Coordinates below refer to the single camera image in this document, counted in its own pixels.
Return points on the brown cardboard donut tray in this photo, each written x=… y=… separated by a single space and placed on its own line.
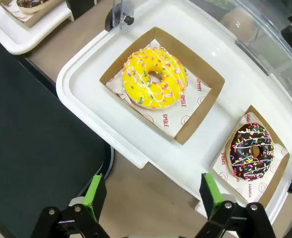
x=277 y=178
x=33 y=21
x=205 y=81

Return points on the white display case base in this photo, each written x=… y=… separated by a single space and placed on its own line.
x=106 y=109
x=24 y=34

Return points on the white printed paper liner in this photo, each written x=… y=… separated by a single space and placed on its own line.
x=185 y=116
x=225 y=163

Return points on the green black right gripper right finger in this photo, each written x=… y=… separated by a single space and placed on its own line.
x=211 y=191

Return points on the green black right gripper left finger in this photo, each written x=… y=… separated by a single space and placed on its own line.
x=96 y=191

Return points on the yellow sprinkled donut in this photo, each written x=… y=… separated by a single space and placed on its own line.
x=154 y=78

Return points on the clear display case lid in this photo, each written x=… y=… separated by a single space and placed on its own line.
x=272 y=32

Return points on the dark green serving tray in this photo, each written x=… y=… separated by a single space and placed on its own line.
x=36 y=138

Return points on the chocolate sprinkled donut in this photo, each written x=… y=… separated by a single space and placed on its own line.
x=252 y=151
x=30 y=5

